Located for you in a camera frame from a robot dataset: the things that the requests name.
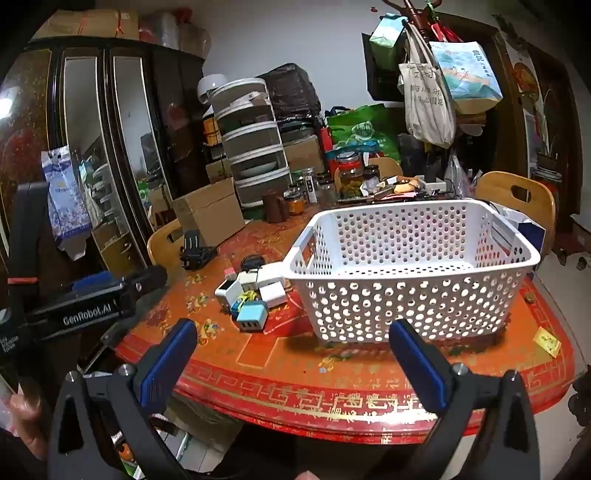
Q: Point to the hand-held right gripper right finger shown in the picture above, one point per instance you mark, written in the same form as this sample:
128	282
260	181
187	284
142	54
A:
425	367

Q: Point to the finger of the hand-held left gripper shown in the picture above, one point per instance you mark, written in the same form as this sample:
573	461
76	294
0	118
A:
148	279

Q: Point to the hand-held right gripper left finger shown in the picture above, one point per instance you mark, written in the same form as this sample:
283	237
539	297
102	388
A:
162	364

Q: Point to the white charger with display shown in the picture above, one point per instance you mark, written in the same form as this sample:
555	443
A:
227	291

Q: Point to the white perforated plastic basket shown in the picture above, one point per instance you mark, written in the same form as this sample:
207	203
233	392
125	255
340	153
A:
415	273

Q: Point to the yellow toy car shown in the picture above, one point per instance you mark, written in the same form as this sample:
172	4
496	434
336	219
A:
244	297

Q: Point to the white cube charger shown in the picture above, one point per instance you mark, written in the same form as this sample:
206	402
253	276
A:
247	279

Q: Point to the blue and white charger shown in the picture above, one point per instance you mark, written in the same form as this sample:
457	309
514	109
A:
256	318

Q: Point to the large white charger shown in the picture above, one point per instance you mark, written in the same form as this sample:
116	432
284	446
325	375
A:
272	274

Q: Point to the small white charger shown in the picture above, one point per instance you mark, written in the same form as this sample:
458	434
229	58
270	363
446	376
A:
274	295

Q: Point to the person's left hand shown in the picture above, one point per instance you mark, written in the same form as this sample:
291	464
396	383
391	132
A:
27	417

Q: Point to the black phone holder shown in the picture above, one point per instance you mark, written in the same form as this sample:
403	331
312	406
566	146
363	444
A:
196	254

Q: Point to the open cardboard box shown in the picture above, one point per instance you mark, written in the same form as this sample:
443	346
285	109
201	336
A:
207	217

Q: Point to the red printed tablecloth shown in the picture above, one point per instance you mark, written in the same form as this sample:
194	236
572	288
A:
277	369

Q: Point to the blue and white packet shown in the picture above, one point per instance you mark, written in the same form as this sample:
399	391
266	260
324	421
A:
64	198

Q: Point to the yellow small packet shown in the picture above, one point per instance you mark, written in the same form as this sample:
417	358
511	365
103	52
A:
546	342

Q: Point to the brown mug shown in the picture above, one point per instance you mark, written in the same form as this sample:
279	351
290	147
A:
272	205

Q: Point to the small orange jar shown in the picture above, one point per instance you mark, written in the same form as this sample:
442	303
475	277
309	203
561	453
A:
295	205

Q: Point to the white paper bag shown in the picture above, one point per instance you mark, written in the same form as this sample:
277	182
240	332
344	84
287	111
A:
521	226

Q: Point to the white tiered dish rack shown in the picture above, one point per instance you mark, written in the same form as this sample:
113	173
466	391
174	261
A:
251	134

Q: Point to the white power strip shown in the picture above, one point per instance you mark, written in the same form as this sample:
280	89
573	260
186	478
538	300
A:
436	186

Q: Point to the clear jar with white label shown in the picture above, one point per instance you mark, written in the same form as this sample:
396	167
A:
310	187

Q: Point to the closed cardboard box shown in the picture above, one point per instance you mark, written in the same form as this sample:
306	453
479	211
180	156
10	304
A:
302	154

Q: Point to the pickle jar with red lid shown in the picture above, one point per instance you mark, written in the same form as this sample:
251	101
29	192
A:
351	180

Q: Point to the white round fan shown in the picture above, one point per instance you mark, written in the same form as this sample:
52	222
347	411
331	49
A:
211	87

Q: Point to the dark wooden wardrobe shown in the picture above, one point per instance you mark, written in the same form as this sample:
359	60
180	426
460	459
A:
27	115

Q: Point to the black wrapped bundle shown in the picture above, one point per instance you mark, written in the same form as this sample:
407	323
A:
291	92

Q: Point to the green shopping bag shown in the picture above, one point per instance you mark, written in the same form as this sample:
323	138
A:
364	129

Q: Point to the beige canvas tote bag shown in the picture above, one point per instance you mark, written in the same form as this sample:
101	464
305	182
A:
427	106

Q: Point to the blue printed paper bag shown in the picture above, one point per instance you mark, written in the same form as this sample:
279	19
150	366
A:
466	74

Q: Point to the green hanging packet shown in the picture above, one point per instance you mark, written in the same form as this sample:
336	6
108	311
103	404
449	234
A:
388	39

